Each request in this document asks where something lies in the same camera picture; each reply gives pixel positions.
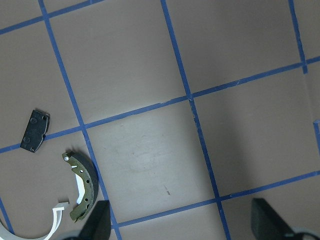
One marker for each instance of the white curved plastic bracket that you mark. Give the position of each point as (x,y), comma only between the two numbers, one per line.
(57,214)

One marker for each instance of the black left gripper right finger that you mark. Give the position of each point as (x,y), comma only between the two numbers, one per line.
(267,224)

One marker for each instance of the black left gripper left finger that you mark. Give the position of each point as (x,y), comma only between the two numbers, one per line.
(98,225)

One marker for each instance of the black brake pad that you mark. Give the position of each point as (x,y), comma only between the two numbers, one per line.
(36,130)

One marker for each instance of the green brake shoe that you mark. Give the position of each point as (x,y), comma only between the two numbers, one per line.
(87,183)

